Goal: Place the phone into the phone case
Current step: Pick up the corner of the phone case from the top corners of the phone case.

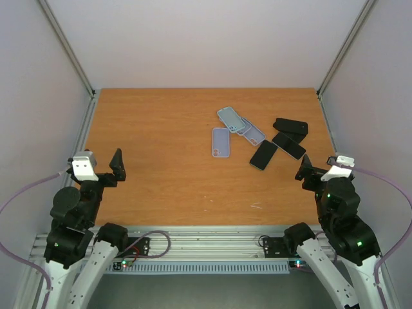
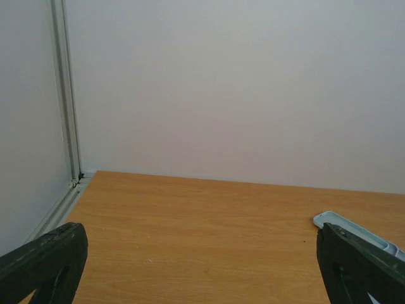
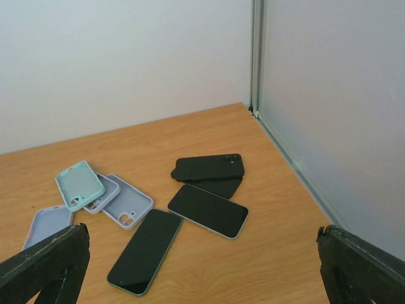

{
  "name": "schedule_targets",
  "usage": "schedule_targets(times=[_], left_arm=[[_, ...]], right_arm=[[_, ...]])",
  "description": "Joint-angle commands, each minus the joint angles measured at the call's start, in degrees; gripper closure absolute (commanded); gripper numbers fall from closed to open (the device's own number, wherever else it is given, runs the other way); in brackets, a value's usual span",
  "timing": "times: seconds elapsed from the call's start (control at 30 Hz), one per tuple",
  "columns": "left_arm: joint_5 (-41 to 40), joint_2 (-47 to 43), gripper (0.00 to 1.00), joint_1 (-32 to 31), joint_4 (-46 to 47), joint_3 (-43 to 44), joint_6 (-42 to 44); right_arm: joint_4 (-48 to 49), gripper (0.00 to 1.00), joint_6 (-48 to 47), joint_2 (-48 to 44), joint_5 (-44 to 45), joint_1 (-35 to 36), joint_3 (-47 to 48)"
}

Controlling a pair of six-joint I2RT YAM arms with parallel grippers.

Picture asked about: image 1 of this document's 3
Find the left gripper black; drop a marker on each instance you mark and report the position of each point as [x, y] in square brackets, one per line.
[120, 170]

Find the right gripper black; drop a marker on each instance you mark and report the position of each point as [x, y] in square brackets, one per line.
[314, 175]

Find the black phone green edge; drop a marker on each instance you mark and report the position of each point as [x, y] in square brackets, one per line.
[263, 155]

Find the lavender phone case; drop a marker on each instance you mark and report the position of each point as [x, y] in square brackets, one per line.
[220, 142]

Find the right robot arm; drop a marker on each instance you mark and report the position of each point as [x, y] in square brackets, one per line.
[352, 240]

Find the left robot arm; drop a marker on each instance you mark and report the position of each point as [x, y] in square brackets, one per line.
[75, 257]

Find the black phone white edge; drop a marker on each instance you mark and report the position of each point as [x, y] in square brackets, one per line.
[289, 146]

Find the black phone case top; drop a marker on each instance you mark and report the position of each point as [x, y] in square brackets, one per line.
[291, 126]

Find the lavender case under blue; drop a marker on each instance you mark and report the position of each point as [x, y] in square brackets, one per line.
[246, 128]

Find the light blue phone case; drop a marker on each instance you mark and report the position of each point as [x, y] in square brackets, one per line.
[231, 119]

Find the right controller board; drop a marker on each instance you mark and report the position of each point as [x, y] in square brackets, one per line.
[298, 264]

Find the controller board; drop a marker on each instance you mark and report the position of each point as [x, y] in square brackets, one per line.
[298, 264]
[124, 265]

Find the left controller board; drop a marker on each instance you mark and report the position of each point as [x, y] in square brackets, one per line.
[124, 265]

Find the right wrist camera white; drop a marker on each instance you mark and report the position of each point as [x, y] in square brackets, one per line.
[341, 166]

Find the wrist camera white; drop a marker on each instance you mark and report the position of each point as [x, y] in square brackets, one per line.
[83, 166]
[341, 166]

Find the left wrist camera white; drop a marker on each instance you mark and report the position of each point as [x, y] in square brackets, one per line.
[83, 166]

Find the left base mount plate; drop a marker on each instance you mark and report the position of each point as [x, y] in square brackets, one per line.
[142, 247]

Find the base mount plate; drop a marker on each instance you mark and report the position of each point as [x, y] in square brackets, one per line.
[142, 247]
[273, 247]

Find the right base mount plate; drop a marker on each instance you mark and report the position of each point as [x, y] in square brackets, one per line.
[273, 247]

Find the aluminium rail frame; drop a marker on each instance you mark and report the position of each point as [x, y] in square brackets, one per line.
[202, 243]

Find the grey slotted cable duct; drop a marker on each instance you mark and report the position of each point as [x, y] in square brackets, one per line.
[152, 268]

